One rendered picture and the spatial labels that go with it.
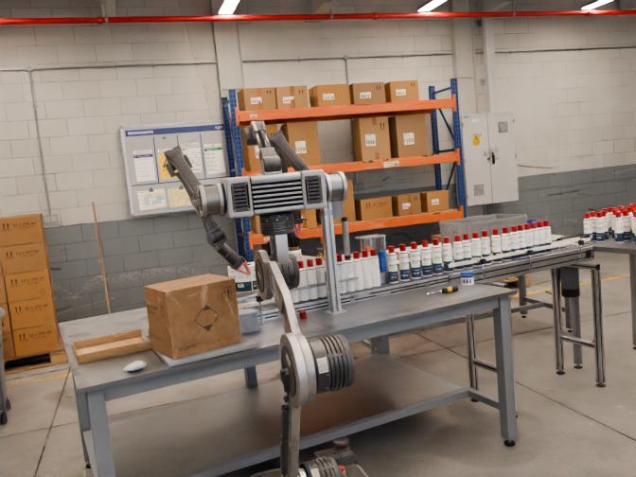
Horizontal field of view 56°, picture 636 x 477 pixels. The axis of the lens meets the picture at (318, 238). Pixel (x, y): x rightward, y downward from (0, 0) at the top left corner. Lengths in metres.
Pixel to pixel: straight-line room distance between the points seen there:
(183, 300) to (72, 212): 5.03
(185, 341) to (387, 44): 6.36
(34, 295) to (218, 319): 3.67
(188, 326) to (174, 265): 4.98
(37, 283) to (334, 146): 3.91
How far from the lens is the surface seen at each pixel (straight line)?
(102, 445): 2.47
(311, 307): 3.01
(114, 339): 2.94
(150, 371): 2.40
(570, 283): 4.30
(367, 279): 3.18
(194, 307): 2.41
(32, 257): 5.93
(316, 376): 1.94
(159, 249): 7.35
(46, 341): 6.05
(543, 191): 9.32
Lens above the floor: 1.51
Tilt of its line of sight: 6 degrees down
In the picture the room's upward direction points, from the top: 6 degrees counter-clockwise
